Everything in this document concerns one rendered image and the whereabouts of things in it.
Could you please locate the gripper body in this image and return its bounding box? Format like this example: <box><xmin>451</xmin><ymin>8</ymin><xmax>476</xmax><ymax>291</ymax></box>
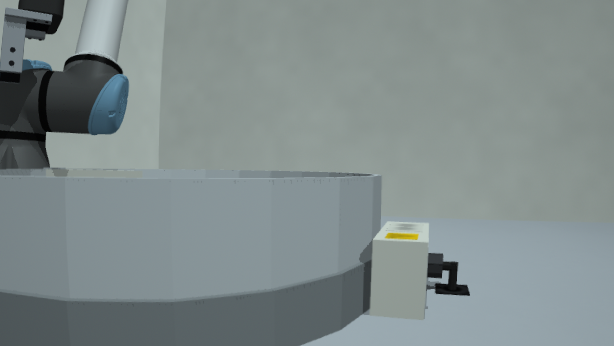
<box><xmin>18</xmin><ymin>0</ymin><xmax>65</xmax><ymax>34</ymax></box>

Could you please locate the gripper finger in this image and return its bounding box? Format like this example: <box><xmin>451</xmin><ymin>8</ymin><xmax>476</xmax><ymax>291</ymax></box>
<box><xmin>0</xmin><ymin>7</ymin><xmax>52</xmax><ymax>74</ymax></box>
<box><xmin>0</xmin><ymin>29</ymin><xmax>46</xmax><ymax>84</ymax></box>

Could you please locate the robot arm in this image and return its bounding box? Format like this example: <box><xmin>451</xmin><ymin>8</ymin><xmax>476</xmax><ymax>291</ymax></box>
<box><xmin>0</xmin><ymin>0</ymin><xmax>129</xmax><ymax>169</ymax></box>

